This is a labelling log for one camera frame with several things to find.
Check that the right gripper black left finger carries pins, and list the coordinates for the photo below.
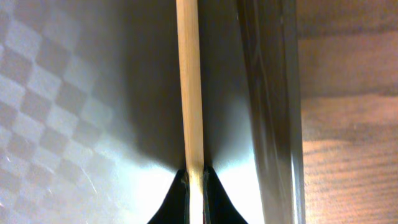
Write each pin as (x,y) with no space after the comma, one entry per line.
(175,207)

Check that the wooden chopstick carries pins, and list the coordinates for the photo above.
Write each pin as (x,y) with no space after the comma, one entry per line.
(190,81)

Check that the brown serving tray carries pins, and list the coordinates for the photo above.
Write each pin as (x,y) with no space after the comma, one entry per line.
(91,110)

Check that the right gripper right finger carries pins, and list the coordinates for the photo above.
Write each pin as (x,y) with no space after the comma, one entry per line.
(218,208)

